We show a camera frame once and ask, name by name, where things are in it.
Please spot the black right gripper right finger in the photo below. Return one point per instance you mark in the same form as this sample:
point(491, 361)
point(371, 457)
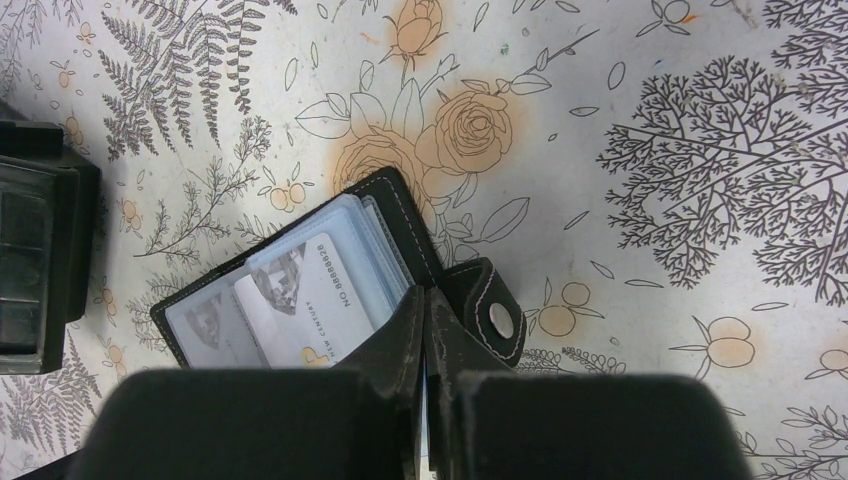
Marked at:
point(486, 421)

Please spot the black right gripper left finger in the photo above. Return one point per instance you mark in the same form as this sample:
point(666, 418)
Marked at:
point(355, 420)

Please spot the black leather card holder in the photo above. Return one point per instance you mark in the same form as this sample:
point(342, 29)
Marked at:
point(385, 248)

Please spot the floral table mat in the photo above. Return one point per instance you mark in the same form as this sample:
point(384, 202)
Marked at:
point(662, 184)

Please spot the white VIP credit card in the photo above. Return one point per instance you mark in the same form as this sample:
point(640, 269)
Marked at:
point(213, 333)

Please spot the black plastic card box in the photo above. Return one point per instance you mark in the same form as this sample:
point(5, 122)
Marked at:
point(49, 197)

